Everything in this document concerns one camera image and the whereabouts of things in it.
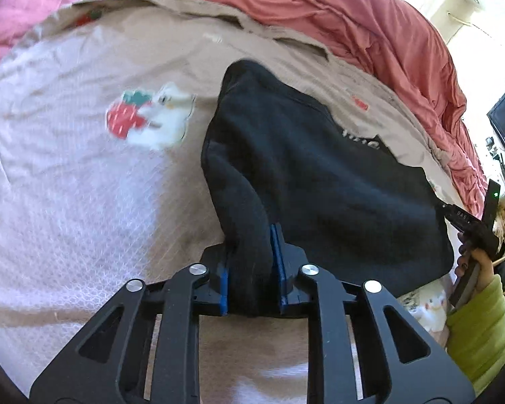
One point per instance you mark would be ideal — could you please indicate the pink quilted blanket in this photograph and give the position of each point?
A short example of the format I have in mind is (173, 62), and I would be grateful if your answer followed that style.
(21, 12)

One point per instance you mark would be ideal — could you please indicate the printed grey-pink blanket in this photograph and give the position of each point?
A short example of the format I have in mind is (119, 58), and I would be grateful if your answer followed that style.
(67, 219)

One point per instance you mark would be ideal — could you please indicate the person's right hand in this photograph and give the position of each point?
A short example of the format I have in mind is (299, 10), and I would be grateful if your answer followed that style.
(484, 265)

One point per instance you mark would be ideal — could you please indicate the coral duvet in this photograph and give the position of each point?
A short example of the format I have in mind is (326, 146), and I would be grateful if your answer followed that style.
(362, 17)

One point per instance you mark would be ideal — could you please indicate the black sweater with orange cuffs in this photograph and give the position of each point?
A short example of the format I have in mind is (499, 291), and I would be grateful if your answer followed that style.
(320, 197)

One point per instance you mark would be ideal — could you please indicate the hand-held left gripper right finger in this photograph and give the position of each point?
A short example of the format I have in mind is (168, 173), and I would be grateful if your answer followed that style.
(276, 261)

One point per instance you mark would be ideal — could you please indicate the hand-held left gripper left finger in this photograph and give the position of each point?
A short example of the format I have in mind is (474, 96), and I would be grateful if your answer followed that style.
(224, 282)

